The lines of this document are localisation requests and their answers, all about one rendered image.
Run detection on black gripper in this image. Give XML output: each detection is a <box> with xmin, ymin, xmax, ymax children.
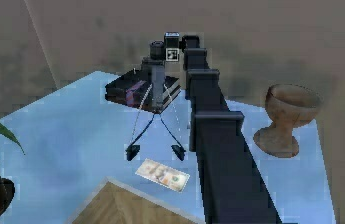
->
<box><xmin>125</xmin><ymin>40</ymin><xmax>187</xmax><ymax>162</ymax></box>

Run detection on black books with red-blue ribbon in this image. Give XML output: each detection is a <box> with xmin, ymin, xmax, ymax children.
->
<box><xmin>104</xmin><ymin>68</ymin><xmax>182</xmax><ymax>114</ymax></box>

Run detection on paper banknote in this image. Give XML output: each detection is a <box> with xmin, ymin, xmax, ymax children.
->
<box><xmin>134</xmin><ymin>157</ymin><xmax>191</xmax><ymax>193</ymax></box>

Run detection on light blue table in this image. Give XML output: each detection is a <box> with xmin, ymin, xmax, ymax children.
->
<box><xmin>0</xmin><ymin>70</ymin><xmax>338</xmax><ymax>224</ymax></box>

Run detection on brown wooden goblet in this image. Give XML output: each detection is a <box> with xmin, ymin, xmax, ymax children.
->
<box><xmin>252</xmin><ymin>83</ymin><xmax>323</xmax><ymax>159</ymax></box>

